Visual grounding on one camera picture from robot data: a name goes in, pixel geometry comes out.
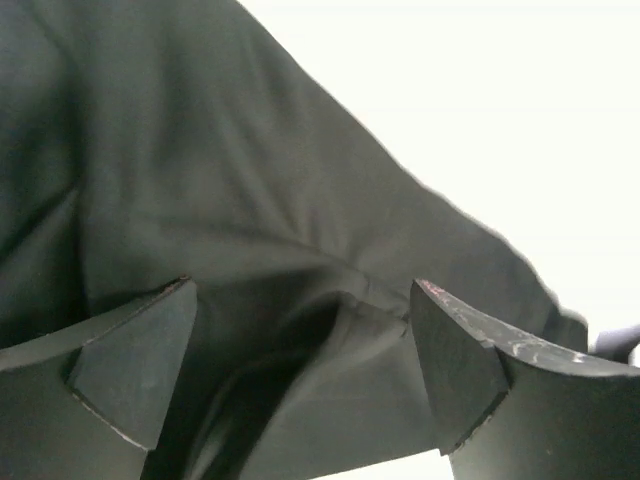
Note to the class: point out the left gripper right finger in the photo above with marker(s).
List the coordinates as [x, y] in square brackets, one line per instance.
[508, 404]

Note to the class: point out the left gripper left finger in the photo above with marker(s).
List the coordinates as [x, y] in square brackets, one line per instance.
[89, 401]

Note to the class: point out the black t-shirt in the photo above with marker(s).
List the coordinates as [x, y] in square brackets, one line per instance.
[169, 161]

